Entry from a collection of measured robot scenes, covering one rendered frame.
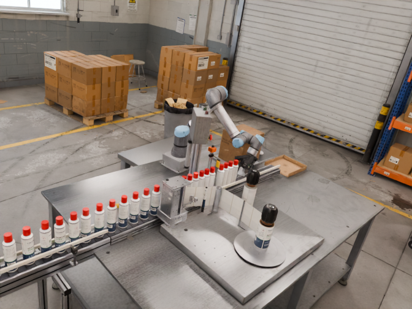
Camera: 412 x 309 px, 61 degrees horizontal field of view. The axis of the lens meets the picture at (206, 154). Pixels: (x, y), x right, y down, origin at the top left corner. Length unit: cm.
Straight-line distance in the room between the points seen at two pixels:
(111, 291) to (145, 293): 86
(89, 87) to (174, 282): 413
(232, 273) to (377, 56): 502
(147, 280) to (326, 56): 541
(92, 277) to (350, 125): 505
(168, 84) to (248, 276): 504
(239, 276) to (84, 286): 121
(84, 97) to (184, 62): 179
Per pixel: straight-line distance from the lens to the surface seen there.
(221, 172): 249
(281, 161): 338
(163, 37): 887
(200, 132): 222
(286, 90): 691
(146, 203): 212
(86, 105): 565
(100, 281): 275
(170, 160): 284
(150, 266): 197
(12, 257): 187
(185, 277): 193
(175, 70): 640
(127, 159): 298
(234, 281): 190
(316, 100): 670
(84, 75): 556
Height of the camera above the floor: 219
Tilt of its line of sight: 25 degrees down
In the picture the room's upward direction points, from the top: 9 degrees clockwise
